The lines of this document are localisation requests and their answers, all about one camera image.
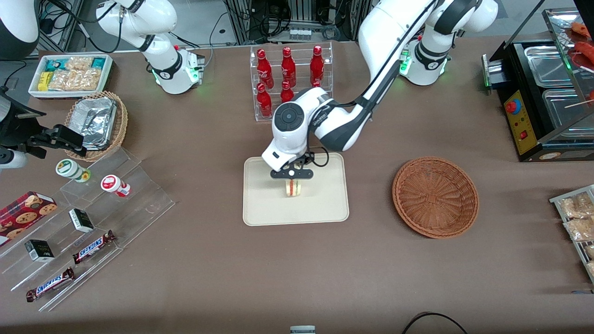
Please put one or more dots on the triangular sandwich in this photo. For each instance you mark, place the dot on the triangular sandwich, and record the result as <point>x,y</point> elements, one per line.
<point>293,189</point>

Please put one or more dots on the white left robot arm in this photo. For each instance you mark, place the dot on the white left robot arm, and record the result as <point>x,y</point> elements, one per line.
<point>385,37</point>

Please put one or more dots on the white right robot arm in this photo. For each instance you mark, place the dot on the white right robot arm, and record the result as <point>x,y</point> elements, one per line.
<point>162,69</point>

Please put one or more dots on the tan wicker basket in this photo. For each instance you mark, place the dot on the tan wicker basket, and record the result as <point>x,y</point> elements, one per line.
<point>120,125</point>

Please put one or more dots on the beige plastic serving tray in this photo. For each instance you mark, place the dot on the beige plastic serving tray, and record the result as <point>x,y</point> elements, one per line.
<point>269,208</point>

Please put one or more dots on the dark brown wicker basket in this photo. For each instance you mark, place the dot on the dark brown wicker basket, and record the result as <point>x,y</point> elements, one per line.
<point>431,199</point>

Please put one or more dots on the tray of wrapped pastries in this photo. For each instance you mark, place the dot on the tray of wrapped pastries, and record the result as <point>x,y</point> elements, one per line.
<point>557,200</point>

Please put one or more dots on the green lidded yogurt cup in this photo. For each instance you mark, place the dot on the green lidded yogurt cup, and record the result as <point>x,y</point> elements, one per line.
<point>69,168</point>

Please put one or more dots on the aluminium foil container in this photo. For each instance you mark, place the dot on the aluminium foil container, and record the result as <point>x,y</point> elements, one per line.
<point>95,120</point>

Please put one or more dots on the white rectangular snack box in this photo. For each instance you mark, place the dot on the white rectangular snack box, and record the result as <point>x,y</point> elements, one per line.
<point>33,90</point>

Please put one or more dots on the yellow snack packet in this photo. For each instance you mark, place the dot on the yellow snack packet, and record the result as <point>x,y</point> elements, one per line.
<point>44,81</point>

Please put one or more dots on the clear bag of crackers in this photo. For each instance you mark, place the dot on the clear bag of crackers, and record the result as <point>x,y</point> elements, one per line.
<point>80,62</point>
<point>74,80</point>

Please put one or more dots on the red lidded yogurt cup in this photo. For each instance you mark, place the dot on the red lidded yogurt cup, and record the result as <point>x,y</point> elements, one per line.
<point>112,184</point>

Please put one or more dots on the teal snack packet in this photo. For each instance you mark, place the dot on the teal snack packet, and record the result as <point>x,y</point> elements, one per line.
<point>98,62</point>
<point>55,64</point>

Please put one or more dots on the red tartan cookie box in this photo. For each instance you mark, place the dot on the red tartan cookie box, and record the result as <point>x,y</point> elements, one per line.
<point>23,215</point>

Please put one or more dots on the small black carton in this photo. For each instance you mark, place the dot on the small black carton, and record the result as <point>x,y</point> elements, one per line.
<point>39,251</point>
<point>81,221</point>

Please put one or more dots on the clear acrylic bottle rack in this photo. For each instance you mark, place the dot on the clear acrylic bottle rack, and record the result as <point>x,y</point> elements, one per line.
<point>300,74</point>

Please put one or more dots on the clear acrylic stepped display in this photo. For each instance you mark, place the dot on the clear acrylic stepped display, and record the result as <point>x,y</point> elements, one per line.
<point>139,204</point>

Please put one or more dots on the brown Snickers bar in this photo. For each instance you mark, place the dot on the brown Snickers bar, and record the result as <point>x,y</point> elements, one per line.
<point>93,247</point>
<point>50,285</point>

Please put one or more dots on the small grey device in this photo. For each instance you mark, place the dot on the small grey device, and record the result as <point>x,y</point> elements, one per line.
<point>302,330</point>

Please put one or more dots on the black hot food display case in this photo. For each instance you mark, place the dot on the black hot food display case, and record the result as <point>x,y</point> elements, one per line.
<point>529,146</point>

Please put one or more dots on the stainless steel pan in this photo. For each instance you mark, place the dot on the stainless steel pan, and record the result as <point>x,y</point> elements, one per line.
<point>561,109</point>
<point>547,65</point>

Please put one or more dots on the clear bag of fried snacks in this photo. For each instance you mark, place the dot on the clear bag of fried snacks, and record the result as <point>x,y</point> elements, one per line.
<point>589,251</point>
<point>590,268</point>
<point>575,206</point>
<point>580,229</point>

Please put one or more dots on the red sausage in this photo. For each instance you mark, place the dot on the red sausage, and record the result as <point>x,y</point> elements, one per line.
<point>582,29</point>
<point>585,50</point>

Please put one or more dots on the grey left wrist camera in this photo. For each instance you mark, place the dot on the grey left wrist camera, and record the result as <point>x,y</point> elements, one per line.
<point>283,174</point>

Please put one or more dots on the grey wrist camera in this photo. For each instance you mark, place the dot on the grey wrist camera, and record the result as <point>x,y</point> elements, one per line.
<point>283,174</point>
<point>13,159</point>

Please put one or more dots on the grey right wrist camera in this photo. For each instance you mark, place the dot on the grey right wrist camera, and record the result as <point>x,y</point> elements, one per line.
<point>13,159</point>

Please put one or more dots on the aluminium frame equipment rack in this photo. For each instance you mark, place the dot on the aluminium frame equipment rack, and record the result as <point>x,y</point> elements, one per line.
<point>260,18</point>

